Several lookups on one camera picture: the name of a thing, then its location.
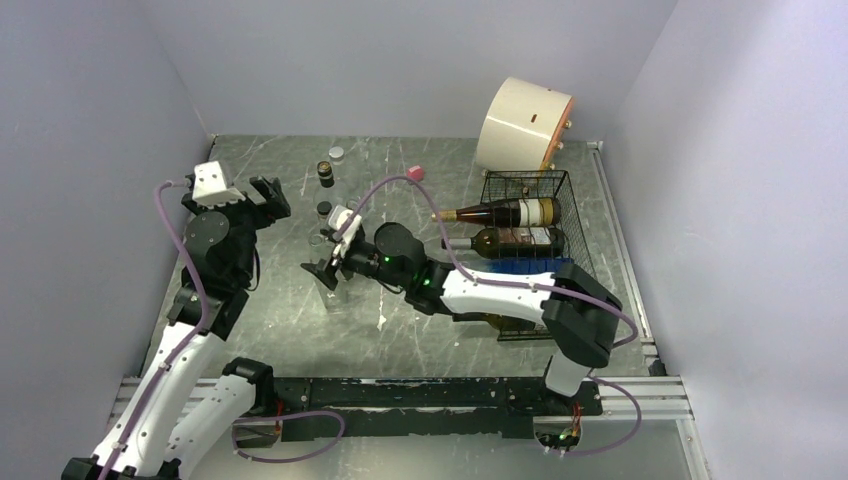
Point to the dark bottle brown label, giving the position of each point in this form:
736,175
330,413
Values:
501,243

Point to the clear plain bottle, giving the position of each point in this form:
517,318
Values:
338,301

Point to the clear bottle silver cap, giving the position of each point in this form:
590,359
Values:
347,173

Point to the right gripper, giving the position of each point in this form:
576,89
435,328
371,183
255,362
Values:
326,271

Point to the pink eraser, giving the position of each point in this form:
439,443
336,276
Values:
416,173

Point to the clear bottle gold label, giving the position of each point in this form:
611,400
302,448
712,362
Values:
331,189

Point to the clear bottle white label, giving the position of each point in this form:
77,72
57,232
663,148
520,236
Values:
327,219

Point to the brown bottle gold foil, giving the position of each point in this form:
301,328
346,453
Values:
507,213

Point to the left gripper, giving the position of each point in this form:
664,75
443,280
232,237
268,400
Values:
272,206

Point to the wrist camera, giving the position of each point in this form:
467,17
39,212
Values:
344,224
213,186

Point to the black base frame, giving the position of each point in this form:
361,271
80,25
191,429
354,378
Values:
507,406

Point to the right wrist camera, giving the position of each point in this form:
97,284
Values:
344,224

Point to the black wire wine rack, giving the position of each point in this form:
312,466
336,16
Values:
549,183

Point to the cream cylindrical container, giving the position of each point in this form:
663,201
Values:
523,127

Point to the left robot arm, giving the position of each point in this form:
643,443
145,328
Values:
154,437

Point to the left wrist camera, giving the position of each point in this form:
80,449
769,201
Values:
213,186

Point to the blue square bottle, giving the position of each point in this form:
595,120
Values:
528,266

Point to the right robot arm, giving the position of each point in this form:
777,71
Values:
581,315

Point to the green wine bottle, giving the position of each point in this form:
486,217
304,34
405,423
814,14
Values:
500,322

